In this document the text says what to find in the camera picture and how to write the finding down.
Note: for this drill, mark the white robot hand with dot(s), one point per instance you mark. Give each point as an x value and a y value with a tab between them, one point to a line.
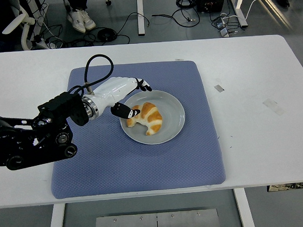
112	91

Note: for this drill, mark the golden striped croissant bread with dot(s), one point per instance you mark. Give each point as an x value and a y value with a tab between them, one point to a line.
153	117

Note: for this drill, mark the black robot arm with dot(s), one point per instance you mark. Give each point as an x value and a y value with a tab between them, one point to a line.
58	108

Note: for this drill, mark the round grey plate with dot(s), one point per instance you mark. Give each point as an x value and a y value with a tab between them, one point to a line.
172	112

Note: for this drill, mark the grey metal plate with screws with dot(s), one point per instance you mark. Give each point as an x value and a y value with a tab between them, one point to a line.
156	224

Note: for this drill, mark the blue quilted mat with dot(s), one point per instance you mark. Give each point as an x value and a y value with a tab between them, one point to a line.
133	169

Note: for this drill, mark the white power strip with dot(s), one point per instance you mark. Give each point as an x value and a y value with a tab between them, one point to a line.
46	44

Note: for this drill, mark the white table leg with foot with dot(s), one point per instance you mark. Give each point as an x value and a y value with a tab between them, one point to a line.
140	13
239	4

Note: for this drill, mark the small black caster wheel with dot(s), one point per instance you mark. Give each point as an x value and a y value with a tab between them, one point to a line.
108	2

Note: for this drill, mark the person's leg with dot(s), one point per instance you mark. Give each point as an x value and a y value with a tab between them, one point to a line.
70	2
82	2

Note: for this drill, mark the grey tape piece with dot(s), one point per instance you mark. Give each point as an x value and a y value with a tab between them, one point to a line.
219	88

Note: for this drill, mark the white office chair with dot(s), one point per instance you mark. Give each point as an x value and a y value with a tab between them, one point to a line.
16	22

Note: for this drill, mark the grey power adapter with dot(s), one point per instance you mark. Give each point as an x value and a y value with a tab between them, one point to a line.
224	32

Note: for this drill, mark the black equipment box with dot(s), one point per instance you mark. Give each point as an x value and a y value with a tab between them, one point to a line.
209	0

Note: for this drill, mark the white table support leg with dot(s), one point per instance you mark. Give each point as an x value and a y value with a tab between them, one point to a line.
245	210
56	220

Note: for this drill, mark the clear tape piece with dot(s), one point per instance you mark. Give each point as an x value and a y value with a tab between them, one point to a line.
269	102
279	111

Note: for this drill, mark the under-table control box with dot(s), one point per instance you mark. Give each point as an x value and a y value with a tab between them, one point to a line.
290	186

